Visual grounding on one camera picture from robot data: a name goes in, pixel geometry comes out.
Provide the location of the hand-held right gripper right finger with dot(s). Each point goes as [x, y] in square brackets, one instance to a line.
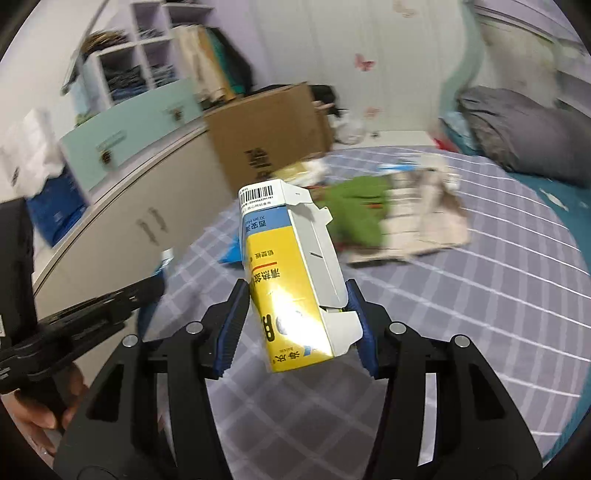
[369, 341]

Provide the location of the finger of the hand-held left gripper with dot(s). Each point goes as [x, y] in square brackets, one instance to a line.
[111, 302]

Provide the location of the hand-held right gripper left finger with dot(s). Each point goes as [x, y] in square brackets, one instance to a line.
[231, 332]

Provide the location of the yellow and blue medicine box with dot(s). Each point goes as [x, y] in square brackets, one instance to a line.
[286, 295]

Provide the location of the person's left hand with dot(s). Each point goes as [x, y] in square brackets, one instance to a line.
[27, 415]

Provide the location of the blue and white bag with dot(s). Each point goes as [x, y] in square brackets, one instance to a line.
[46, 194]

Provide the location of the white cabinet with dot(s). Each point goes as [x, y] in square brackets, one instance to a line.
[138, 198]

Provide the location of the green crumpled packet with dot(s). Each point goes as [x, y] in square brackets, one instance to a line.
[355, 212]

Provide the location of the torn white flattened box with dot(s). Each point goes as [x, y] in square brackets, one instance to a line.
[425, 217]

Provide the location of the teal drawer unit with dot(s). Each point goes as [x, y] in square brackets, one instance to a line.
[138, 120]

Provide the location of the large brown cardboard box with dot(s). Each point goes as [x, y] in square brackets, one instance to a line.
[263, 134]

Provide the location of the red box with white top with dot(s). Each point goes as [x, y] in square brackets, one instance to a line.
[392, 137]

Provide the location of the white plastic bag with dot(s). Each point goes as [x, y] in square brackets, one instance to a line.
[351, 131]

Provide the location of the black cloth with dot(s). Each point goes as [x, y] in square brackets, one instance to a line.
[325, 97]

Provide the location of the hanging clothes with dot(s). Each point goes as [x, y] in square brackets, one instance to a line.
[207, 64]

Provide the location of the grey blanket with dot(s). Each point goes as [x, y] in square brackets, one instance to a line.
[521, 129]

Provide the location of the white cubby shelf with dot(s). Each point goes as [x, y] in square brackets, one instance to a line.
[134, 41]

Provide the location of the pale green headboard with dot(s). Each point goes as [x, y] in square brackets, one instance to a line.
[461, 69]

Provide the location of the pink flower wall sticker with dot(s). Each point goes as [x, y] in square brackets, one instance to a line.
[372, 111]

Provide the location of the pink butterfly wall sticker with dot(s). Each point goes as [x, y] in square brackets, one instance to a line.
[364, 62]

